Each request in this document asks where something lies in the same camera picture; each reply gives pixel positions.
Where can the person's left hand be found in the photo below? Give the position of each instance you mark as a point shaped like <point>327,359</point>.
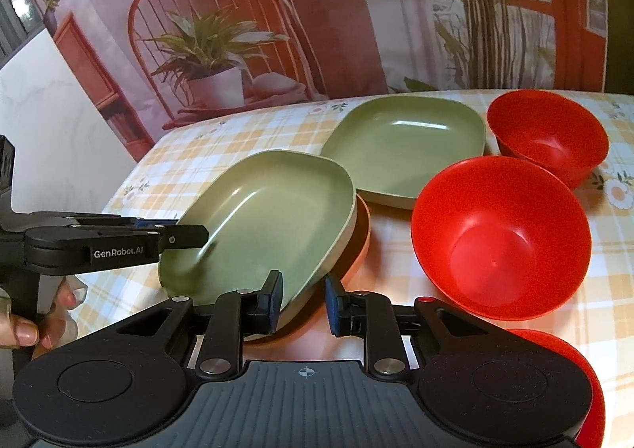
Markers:
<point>64,309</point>

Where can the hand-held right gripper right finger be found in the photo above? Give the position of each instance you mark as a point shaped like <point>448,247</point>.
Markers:
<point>334,307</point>

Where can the green square plate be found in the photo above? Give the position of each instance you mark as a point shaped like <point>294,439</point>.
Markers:
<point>257,220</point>
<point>401,146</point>

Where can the printed backdrop cloth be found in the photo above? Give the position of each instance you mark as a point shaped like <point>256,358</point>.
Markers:
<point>346,7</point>

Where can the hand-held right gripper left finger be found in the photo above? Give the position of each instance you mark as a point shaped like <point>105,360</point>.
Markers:
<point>271,303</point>

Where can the peach plate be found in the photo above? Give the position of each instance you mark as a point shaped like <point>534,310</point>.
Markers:
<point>363,235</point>

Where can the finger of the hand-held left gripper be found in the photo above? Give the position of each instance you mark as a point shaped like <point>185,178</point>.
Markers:
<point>124,221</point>
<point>190,236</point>

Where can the red bowl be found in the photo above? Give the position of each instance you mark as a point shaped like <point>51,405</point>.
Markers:
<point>495,240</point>
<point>545,141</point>
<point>589,378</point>

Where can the olive cloth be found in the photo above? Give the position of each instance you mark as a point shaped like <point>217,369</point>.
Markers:
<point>619,32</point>

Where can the plaid floral tablecloth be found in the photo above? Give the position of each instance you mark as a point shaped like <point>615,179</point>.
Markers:
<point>198,151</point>

